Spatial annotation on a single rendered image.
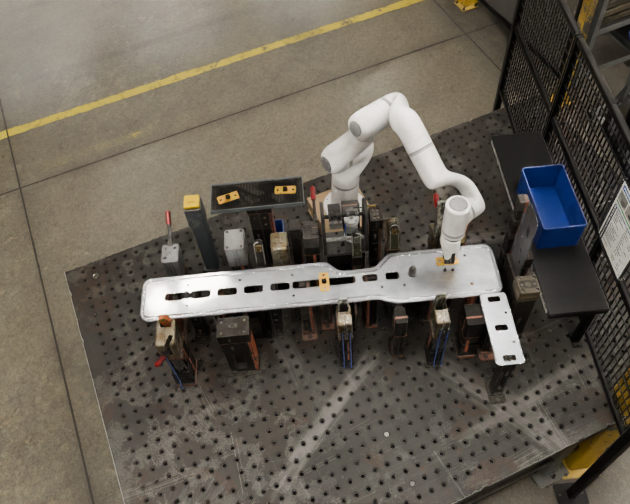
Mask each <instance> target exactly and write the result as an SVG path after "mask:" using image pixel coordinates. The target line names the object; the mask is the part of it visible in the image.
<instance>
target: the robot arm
mask: <svg viewBox="0 0 630 504"><path fill-rule="evenodd" d="M388 126H391V128H392V130H393V131H394V132H395V133H396V134H397V135H398V137H399V138H400V140H401V142H402V144H403V146H404V148H405V150H406V152H407V153H408V155H409V157H410V159H411V161H412V163H413V165H414V167H415V168H416V170H417V172H418V174H419V176H420V178H421V180H422V181H423V183H424V184H425V186H426V187H427V188H429V189H436V188H439V187H442V186H447V185H450V186H453V187H455V188H457V189H458V190H459V192H460V193H461V194H462V196H459V195H456V196H452V197H450V198H449V199H448V200H447V201H446V204H445V210H444V216H443V222H442V228H441V238H440V242H441V247H442V251H443V258H445V259H444V264H454V262H455V258H456V259H457V258H458V256H459V251H460V242H461V239H462V238H463V237H464V236H465V232H466V228H467V225H468V224H469V222H470V221H471V220H473V219H474V218H476V217H477V216H479V215H480V214H481V213H483V212H484V210H485V203H484V200H483V198H482V196H481V194H480V192H479V190H478V189H477V187H476V186H475V184H474V183H473V182H472V181H471V180H470V179H469V178H467V177H466V176H464V175H461V174H458V173H454V172H451V171H449V170H447V169H446V168H445V166H444V164H443V162H442V160H441V158H440V156H439V154H438V152H437V150H436V148H435V146H434V144H433V142H432V140H431V138H430V136H429V134H428V132H427V130H426V128H425V127H424V125H423V123H422V121H421V119H420V117H419V116H418V115H417V113H416V112H415V111H413V110H412V109H411V108H409V104H408V101H407V99H406V97H405V96H404V95H403V94H401V93H398V92H394V93H390V94H387V95H385V96H383V97H381V98H380V99H378V100H376V101H374V102H372V103H371V104H369V105H367V106H365V107H364V108H362V109H360V110H359V111H357V112H356V113H354V114H353V115H352V116H351V117H350V119H349V121H348V127H349V130H348V131H347V132H346V133H344V134H343V135H342V136H341V137H339V138H338V139H337V140H335V141H334V142H333V143H331V144H330V145H328V146H327V147H326V148H325V149H324V150H323V152H322V154H321V164H322V166H323V167H324V169H325V170H326V171H327V172H329V173H331V174H332V178H331V180H332V181H331V193H329V194H328V195H327V197H326V198H325V200H324V211H325V213H326V214H327V215H328V208H327V204H335V203H340V210H341V201H349V200H358V202H359V204H360V207H362V198H363V197H362V196H361V195H360V194H359V193H358V191H359V176H360V174H361V173H362V171H363V170H364V168H365V167H366V166H367V164H368V162H369V161H370V159H371V157H372V155H373V151H374V143H373V141H374V140H375V139H376V137H377V135H378V132H379V131H381V130H383V129H385V128H386V127H388Z"/></svg>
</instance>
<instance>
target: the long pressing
mask: <svg viewBox="0 0 630 504"><path fill-rule="evenodd" d="M464 254H465V255H466V256H464ZM436 257H443V251H442V248H437V249H426V250H416V251H406V252H395V253H389V254H387V255H386V256H385V257H384V258H383V259H382V260H381V261H380V262H379V263H378V264H377V265H376V266H375V267H373V268H366V269H355V270H345V271H341V270H338V269H336V268H335V267H333V266H332V265H330V264H329V263H326V262H316V263H306V264H296V265H285V266H275V267H265V268H254V269H244V270H234V271H223V272H213V273H203V274H192V275H182V276H172V277H161V278H152V279H148V280H147V281H145V283H144V284H143V287H142V296H141V308H140V316H141V318H142V319H143V320H144V321H146V322H154V321H158V316H159V315H162V314H167V315H168V316H169V317H170V318H171V319H185V318H195V317H205V316H216V315H226V314H236V313H247V312H257V311H268V310H278V309H288V308H299V307H309V306H319V305H330V304H338V299H339V298H343V297H345V298H348V303H350V302H361V301H371V300H382V301H386V302H390V303H394V304H403V303H413V302H423V301H434V299H435V296H436V294H438V293H446V296H447V299H454V298H465V297H475V296H480V295H481V294H490V293H500V292H501V291H502V288H503V284H502V280H501V277H500V273H499V270H498V266H497V263H496V259H495V256H494V252H493V250H492V248H491V247H490V246H488V245H486V244H478V245H468V246H460V251H459V256H458V260H459V264H454V265H444V266H437V264H436V259H435V258H436ZM411 265H415V266H416V268H417V274H416V276H415V277H410V276H409V275H408V270H409V267H410V266H411ZM444 268H446V272H444V271H443V270H444ZM452 268H454V271H452V270H451V269H452ZM323 272H328V275H329V279H333V278H343V277H354V278H355V282H354V283H347V284H337V285H330V291H323V292H321V291H320V286H316V287H306V288H296V289H295V288H293V283H294V282H302V281H312V280H319V273H323ZM395 272H397V273H398V274H399V278H398V279H386V274H387V273H395ZM292 274H293V276H292ZM364 275H376V276H377V280H376V281H368V282H364V281H363V278H362V277H363V276H364ZM239 279H241V281H239ZM281 283H289V289H285V290H275V291H272V290H271V285H272V284H281ZM471 283H473V285H471ZM187 284H188V286H187ZM403 284H405V286H403ZM260 285H261V286H263V291H262V292H254V293H245V292H244V288H245V287H250V286H260ZM381 286H383V288H381ZM229 288H236V289H237V293H236V294H234V295H223V296H219V295H218V290H220V289H229ZM185 291H188V292H189V293H190V294H191V296H190V297H188V298H183V299H182V300H172V301H166V300H165V296H166V295H168V294H178V293H183V295H184V292H185ZM198 291H210V296H209V297H203V298H192V293H193V292H198ZM293 295H295V296H294V297H293ZM186 305H188V306H187V307H186Z"/></svg>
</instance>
